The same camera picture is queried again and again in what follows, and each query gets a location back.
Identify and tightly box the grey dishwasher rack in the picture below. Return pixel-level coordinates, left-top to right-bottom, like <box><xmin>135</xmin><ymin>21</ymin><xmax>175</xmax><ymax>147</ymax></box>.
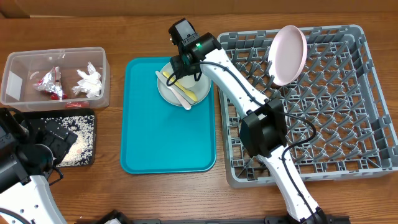
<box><xmin>218</xmin><ymin>25</ymin><xmax>397</xmax><ymax>181</ymax></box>

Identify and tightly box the clear plastic bin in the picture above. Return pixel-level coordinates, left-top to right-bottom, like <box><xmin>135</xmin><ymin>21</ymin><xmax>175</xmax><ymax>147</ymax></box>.
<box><xmin>1</xmin><ymin>47</ymin><xmax>111</xmax><ymax>111</ymax></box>

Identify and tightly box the grey small plate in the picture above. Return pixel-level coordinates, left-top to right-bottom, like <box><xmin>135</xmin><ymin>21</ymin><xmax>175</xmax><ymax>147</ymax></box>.
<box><xmin>157</xmin><ymin>74</ymin><xmax>211</xmax><ymax>106</ymax></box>

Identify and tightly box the teal serving tray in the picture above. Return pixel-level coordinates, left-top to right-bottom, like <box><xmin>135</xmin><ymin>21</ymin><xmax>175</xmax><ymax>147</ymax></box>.
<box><xmin>120</xmin><ymin>57</ymin><xmax>216</xmax><ymax>174</ymax></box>

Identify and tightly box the yellow plastic spoon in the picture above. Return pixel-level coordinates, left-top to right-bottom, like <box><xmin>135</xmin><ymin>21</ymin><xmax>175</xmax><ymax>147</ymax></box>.
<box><xmin>162</xmin><ymin>71</ymin><xmax>198</xmax><ymax>102</ymax></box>

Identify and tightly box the white large plate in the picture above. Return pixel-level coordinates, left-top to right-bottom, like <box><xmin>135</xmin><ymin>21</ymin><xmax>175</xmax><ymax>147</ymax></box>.
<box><xmin>268</xmin><ymin>25</ymin><xmax>307</xmax><ymax>86</ymax></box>

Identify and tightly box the silver foil wrapper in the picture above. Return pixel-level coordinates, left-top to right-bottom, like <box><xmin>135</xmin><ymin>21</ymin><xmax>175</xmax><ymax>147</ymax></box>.
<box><xmin>34</xmin><ymin>67</ymin><xmax>68</xmax><ymax>100</ymax></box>

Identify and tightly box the white plastic cup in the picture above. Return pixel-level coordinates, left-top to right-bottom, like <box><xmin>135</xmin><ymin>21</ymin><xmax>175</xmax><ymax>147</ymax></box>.
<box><xmin>178</xmin><ymin>75</ymin><xmax>196</xmax><ymax>88</ymax></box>

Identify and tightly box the red sauce packet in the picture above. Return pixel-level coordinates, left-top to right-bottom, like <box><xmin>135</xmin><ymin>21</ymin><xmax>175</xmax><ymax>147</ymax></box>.
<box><xmin>65</xmin><ymin>101</ymin><xmax>86</xmax><ymax>109</ymax></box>

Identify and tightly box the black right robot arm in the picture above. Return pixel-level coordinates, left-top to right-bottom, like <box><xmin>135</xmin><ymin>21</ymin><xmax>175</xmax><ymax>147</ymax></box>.
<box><xmin>166</xmin><ymin>18</ymin><xmax>328</xmax><ymax>223</ymax></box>

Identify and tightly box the black plastic tray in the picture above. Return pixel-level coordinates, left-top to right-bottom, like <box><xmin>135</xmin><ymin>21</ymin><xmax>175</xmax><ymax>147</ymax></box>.
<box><xmin>22</xmin><ymin>108</ymin><xmax>96</xmax><ymax>161</ymax></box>

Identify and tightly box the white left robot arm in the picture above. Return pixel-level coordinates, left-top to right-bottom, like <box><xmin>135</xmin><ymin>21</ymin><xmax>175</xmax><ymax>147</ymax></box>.
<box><xmin>1</xmin><ymin>108</ymin><xmax>77</xmax><ymax>223</ymax></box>

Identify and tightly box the spilled white rice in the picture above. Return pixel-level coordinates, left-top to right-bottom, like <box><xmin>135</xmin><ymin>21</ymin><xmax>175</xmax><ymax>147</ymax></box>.
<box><xmin>45</xmin><ymin>115</ymin><xmax>95</xmax><ymax>167</ymax></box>

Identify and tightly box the white plastic knife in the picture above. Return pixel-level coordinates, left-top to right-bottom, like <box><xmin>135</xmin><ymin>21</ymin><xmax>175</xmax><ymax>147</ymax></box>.
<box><xmin>155</xmin><ymin>71</ymin><xmax>192</xmax><ymax>110</ymax></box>

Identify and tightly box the white napkin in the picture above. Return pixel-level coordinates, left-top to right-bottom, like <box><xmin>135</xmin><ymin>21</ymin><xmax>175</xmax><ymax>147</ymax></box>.
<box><xmin>72</xmin><ymin>62</ymin><xmax>102</xmax><ymax>98</ymax></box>

